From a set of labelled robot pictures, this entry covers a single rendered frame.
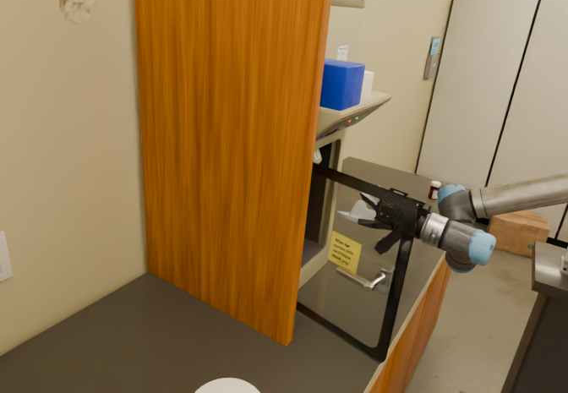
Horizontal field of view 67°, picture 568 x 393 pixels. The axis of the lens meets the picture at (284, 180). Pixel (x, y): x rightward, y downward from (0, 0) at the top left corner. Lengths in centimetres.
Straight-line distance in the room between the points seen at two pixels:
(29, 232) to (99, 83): 37
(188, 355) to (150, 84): 65
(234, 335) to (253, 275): 16
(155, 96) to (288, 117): 38
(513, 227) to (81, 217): 327
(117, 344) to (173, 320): 14
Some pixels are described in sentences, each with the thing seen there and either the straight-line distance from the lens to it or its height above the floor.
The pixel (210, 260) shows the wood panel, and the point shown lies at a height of 108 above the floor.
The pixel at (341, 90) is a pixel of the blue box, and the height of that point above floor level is 155.
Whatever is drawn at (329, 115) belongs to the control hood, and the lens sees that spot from 90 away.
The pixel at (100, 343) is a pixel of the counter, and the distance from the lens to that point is 115.
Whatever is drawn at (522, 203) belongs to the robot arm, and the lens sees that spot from 117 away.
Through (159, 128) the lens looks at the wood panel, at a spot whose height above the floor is 140.
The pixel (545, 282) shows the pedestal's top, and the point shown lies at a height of 94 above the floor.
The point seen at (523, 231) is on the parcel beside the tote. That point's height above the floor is 22.
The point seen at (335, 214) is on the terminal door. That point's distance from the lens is 93.
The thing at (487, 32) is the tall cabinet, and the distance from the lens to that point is 394.
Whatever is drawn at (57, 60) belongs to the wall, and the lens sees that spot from 105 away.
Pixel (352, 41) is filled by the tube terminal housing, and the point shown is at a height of 163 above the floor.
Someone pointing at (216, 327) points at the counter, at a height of 94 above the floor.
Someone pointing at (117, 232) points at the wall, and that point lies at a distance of 126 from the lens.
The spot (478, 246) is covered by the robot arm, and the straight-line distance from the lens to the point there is 104.
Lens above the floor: 171
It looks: 23 degrees down
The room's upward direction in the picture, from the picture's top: 5 degrees clockwise
